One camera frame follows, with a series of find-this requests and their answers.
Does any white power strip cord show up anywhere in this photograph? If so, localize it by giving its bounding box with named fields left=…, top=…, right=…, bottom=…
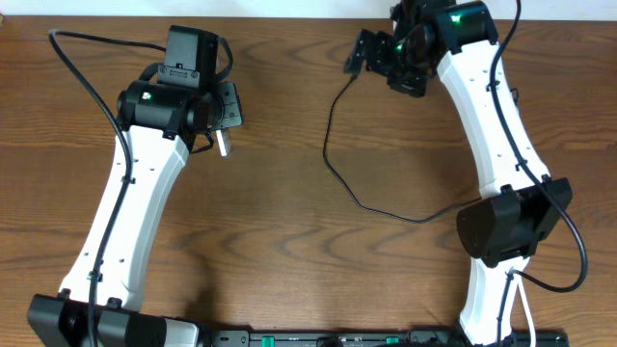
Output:
left=516, top=277, right=537, bottom=347

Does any black camera cable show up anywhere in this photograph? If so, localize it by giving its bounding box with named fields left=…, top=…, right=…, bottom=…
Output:
left=486, top=0, right=589, bottom=347
left=47, top=28, right=168, bottom=347

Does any black right camera cable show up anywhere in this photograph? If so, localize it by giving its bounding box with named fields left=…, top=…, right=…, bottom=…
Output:
left=486, top=0, right=589, bottom=347

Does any black USB charging cable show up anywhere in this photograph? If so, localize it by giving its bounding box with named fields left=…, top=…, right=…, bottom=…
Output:
left=321, top=71, right=483, bottom=225

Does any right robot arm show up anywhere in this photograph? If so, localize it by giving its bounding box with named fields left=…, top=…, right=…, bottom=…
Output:
left=344, top=1, right=573, bottom=346

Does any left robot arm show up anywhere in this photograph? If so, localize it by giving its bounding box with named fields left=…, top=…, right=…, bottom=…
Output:
left=27, top=25, right=243, bottom=346

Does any black left camera cable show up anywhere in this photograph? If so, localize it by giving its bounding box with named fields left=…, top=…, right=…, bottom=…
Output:
left=47, top=28, right=168, bottom=347

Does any Galaxy S25 Ultra smartphone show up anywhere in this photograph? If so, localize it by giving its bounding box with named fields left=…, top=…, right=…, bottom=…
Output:
left=215, top=129, right=232, bottom=157

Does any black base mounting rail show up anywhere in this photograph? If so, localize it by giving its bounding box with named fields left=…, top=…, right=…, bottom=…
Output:
left=206, top=329, right=570, bottom=347

